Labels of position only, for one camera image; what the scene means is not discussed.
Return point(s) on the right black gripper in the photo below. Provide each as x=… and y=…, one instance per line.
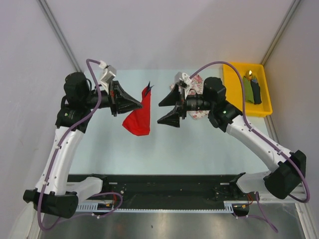
x=173, y=118

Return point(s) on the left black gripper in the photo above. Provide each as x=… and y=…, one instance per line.
x=117, y=96

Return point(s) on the red paper napkin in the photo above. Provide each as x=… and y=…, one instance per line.
x=138, y=122

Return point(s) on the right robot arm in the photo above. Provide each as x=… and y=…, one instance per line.
x=285, y=168

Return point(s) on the green rolled napkin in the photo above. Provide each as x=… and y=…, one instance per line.
x=248, y=90

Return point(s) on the black rolled napkin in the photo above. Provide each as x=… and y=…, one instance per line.
x=256, y=92

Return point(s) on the floral cloth mat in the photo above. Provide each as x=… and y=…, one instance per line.
x=195, y=86

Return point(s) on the yellow plastic tray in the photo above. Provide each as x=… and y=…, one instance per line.
x=234, y=91

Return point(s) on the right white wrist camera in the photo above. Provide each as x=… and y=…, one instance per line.
x=183, y=80

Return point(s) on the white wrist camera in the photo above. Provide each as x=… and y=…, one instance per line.
x=183, y=80
x=107, y=75

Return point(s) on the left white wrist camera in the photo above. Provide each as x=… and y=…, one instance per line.
x=107, y=75

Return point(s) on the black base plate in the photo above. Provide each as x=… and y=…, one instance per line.
x=175, y=192

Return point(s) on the white cable duct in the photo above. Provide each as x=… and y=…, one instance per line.
x=95, y=207

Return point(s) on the left aluminium frame post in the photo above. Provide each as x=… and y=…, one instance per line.
x=53, y=23

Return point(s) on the aluminium frame post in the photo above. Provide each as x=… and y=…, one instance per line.
x=292, y=10
x=53, y=23

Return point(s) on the right aluminium frame rail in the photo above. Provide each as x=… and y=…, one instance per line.
x=298, y=192

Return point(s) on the right aluminium frame post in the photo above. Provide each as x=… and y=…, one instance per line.
x=292, y=10

